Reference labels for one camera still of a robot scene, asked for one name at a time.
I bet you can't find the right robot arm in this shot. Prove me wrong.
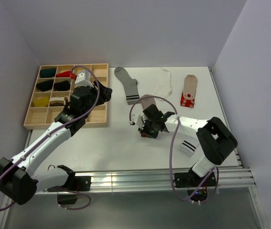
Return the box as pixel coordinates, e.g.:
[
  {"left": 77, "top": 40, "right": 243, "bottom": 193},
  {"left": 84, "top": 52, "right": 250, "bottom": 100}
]
[{"left": 130, "top": 104, "right": 238, "bottom": 186}]

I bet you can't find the beige sock with rust stripes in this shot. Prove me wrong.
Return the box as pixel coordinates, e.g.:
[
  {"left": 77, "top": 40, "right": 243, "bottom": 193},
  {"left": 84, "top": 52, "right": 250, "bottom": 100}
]
[{"left": 139, "top": 94, "right": 158, "bottom": 139}]

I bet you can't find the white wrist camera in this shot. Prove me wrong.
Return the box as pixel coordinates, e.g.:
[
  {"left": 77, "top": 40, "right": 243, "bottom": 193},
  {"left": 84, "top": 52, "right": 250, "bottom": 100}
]
[
  {"left": 71, "top": 70, "right": 92, "bottom": 87},
  {"left": 129, "top": 114, "right": 144, "bottom": 128}
]

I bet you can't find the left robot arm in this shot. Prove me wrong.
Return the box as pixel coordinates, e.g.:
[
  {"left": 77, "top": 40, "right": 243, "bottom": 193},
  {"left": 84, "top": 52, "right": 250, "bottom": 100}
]
[{"left": 0, "top": 81, "right": 112, "bottom": 205}]

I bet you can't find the rolled brown white sock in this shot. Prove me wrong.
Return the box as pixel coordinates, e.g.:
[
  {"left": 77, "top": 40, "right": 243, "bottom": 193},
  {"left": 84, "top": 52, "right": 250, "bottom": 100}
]
[{"left": 49, "top": 96, "right": 68, "bottom": 106}]

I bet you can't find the rolled yellow sock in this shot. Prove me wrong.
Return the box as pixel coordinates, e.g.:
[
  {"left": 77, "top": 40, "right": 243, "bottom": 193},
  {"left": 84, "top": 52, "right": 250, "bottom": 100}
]
[{"left": 33, "top": 97, "right": 50, "bottom": 107}]

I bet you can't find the beige red reindeer sock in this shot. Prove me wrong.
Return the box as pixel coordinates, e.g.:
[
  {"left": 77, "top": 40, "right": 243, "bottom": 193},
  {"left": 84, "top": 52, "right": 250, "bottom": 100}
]
[{"left": 180, "top": 74, "right": 198, "bottom": 108}]

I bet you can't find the aluminium extrusion rail frame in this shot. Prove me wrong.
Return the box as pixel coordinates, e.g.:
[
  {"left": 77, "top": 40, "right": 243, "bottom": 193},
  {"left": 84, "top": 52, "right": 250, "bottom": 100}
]
[{"left": 0, "top": 68, "right": 270, "bottom": 229}]

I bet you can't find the rolled red sock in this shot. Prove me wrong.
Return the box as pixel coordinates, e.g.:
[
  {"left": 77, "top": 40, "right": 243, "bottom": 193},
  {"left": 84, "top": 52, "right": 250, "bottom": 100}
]
[{"left": 56, "top": 71, "right": 72, "bottom": 78}]

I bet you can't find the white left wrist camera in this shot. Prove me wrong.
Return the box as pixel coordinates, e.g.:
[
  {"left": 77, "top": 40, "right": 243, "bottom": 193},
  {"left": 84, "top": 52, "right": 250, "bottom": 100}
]
[{"left": 71, "top": 70, "right": 92, "bottom": 87}]

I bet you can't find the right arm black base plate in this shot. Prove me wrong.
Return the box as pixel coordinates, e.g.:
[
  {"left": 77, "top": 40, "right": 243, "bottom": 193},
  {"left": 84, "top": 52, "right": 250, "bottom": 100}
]
[{"left": 173, "top": 171, "right": 216, "bottom": 188}]

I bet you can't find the rolled green sock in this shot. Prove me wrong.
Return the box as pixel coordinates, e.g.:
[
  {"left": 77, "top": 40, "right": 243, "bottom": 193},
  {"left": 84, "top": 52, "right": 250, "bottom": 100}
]
[{"left": 39, "top": 68, "right": 56, "bottom": 78}]

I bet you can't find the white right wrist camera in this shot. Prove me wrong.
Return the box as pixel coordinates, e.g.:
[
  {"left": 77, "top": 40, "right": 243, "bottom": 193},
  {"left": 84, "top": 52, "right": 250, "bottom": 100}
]
[{"left": 129, "top": 114, "right": 144, "bottom": 128}]

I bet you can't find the rolled dark sock in tray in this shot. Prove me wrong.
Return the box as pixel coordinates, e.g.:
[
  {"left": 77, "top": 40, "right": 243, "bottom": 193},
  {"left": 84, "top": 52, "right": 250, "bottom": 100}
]
[{"left": 36, "top": 80, "right": 54, "bottom": 92}]

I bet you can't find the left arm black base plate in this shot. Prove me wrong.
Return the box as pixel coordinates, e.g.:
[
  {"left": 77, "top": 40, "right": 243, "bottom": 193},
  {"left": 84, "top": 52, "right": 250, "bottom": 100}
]
[{"left": 47, "top": 176, "right": 91, "bottom": 192}]

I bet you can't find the white sock with black stripes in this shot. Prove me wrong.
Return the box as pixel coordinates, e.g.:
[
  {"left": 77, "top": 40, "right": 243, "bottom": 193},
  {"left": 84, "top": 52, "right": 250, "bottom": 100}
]
[{"left": 179, "top": 137, "right": 199, "bottom": 157}]

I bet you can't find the dark grey sock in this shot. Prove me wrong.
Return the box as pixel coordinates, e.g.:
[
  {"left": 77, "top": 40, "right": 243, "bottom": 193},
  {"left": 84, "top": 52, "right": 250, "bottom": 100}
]
[{"left": 99, "top": 86, "right": 113, "bottom": 104}]

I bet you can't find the rolled black sock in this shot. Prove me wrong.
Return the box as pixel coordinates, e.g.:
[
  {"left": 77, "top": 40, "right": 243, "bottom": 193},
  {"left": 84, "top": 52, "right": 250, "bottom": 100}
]
[{"left": 54, "top": 80, "right": 71, "bottom": 92}]

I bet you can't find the grey sock with black stripes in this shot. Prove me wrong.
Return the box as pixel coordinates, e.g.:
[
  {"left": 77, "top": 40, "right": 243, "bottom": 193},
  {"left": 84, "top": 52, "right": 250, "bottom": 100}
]
[{"left": 114, "top": 67, "right": 140, "bottom": 105}]

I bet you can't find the plain white sock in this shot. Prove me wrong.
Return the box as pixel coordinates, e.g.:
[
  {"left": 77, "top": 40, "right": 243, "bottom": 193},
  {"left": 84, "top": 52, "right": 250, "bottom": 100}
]
[{"left": 153, "top": 68, "right": 172, "bottom": 98}]

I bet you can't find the wooden compartment tray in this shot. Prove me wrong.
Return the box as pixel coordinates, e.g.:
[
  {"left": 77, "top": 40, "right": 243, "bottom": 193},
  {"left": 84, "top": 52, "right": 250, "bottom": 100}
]
[{"left": 24, "top": 63, "right": 108, "bottom": 130}]

